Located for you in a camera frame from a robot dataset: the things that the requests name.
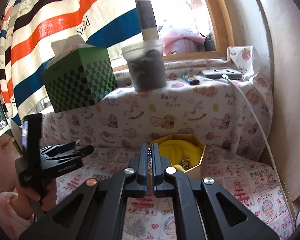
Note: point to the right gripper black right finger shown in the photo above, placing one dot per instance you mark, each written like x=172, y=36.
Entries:
x=203, y=209

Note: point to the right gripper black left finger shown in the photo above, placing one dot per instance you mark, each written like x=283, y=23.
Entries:
x=96, y=209

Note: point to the small brown bead jewelry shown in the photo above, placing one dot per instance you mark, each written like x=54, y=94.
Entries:
x=185, y=163

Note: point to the person's left hand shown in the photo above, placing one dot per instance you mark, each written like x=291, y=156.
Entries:
x=21, y=204

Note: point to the pink pillow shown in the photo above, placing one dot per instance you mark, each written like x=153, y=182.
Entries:
x=8, y=155

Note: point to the christmas print bed cover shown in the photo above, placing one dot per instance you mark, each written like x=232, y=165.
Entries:
x=152, y=200

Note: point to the yellow cloth pouch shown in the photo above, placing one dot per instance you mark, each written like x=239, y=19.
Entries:
x=175, y=150

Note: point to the hexagonal cardboard box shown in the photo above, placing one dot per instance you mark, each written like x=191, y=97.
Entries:
x=195, y=172

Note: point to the green checkered tissue box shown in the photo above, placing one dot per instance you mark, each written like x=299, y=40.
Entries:
x=82, y=78

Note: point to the teddy bear print sheet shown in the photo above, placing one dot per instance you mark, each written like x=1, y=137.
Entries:
x=232, y=114

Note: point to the white tissue paper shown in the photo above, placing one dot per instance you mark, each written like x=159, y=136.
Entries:
x=64, y=47

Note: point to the small black lighter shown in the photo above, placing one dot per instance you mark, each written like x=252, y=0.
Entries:
x=191, y=80

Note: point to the grey charging device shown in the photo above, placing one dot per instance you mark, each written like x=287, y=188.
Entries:
x=218, y=74

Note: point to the plastic tub with dark contents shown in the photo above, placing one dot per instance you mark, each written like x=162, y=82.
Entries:
x=146, y=65

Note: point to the striped Paris curtain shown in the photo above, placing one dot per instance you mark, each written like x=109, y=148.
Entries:
x=29, y=27

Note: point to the pink plush toy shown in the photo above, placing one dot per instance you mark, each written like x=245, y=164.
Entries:
x=182, y=42

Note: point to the striped sock in tub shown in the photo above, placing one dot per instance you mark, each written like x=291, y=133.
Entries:
x=147, y=20

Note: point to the wooden window frame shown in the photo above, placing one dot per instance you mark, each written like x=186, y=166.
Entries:
x=189, y=20

